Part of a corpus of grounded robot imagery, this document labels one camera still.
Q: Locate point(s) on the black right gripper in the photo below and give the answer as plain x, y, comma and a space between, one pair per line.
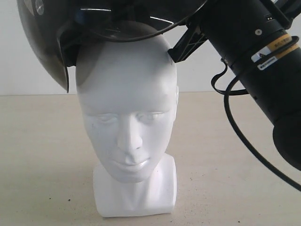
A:
192, 39

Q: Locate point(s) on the black helmet with tinted visor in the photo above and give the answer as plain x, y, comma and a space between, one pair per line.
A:
56, 29

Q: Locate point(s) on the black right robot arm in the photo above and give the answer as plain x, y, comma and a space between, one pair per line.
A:
252, 39

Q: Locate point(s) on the white mannequin head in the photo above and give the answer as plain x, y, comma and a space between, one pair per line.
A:
128, 94

